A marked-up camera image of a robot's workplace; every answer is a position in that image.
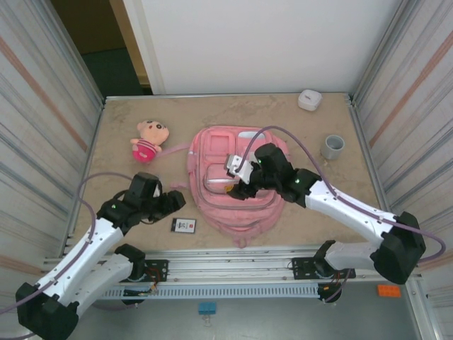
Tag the black white card box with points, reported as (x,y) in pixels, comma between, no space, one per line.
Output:
(184,226)

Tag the pink student backpack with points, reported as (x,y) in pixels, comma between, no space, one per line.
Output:
(219,219)

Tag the pink plush doll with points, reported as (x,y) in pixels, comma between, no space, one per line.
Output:
(148,136)

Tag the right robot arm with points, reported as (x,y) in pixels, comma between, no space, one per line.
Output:
(347,209)

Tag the grey cup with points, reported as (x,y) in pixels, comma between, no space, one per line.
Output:
(332,148)

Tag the small white lidded box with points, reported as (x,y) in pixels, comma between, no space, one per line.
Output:
(309,100)

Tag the blue binder clip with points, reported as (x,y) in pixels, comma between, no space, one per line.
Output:
(207,307)

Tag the orange toy brick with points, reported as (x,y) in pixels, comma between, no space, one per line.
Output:
(388,290)

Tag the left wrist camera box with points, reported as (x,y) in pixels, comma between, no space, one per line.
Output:
(156,190)

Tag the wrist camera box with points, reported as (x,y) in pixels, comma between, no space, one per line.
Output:
(239,168)
(156,190)

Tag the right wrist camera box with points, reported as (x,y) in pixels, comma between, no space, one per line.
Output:
(239,168)

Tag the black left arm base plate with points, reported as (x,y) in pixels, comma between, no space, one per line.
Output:
(157,271)

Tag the aluminium mounting rail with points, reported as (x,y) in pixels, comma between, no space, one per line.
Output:
(230,263)

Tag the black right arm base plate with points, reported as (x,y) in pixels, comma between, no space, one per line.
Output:
(304,267)

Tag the beige door frame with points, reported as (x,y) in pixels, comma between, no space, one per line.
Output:
(134,46)

